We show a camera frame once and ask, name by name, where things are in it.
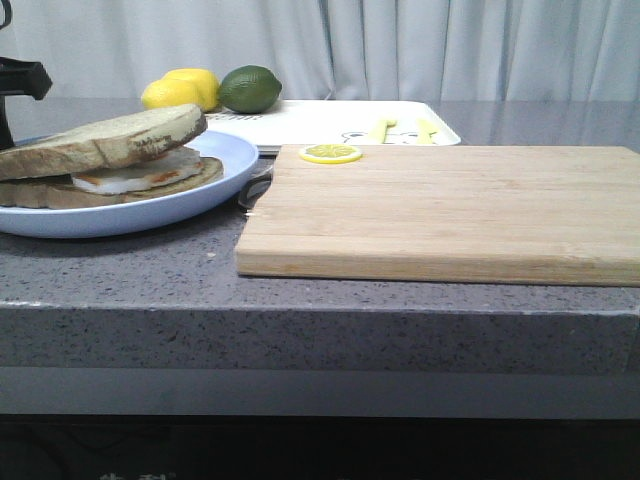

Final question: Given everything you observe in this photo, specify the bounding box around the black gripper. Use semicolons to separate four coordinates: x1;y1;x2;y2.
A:
0;57;52;150

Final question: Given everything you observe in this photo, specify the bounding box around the bread slice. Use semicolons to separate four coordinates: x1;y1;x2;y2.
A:
1;157;224;209
1;104;207;181

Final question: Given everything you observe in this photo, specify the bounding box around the light blue plate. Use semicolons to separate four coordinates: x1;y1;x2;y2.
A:
1;131;259;239

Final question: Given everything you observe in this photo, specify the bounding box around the white serving tray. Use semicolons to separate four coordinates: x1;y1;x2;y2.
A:
207;100;461;155

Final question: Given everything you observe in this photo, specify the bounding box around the front yellow lemon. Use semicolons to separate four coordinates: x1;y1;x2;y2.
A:
141;78;203;109

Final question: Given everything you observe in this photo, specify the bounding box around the yellow lemon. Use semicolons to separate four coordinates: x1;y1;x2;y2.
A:
141;78;203;109
162;68;220;112

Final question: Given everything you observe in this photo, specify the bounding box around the fried egg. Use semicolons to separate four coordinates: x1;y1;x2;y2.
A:
71;147;205;195

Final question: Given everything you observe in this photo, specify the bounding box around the rear yellow lemon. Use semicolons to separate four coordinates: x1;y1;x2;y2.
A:
162;68;220;112

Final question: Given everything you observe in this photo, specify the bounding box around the green lime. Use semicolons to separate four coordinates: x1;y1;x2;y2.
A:
218;65;282;114

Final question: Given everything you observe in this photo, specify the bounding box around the white curtain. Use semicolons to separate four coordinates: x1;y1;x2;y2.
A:
1;1;639;101

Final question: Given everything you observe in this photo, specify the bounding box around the lemon slice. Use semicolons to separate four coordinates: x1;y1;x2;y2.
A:
298;144;363;164

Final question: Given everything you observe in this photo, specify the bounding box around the yellow plastic fork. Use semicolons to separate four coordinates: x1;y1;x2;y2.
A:
366;118;397;145

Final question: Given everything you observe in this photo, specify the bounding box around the yellow plastic knife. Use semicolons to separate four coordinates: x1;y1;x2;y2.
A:
416;118;439;145

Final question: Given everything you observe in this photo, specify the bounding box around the wooden cutting board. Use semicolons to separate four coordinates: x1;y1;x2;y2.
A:
235;145;639;286

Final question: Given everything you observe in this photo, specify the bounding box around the metal cutting board handle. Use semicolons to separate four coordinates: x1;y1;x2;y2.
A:
238;173;273;213

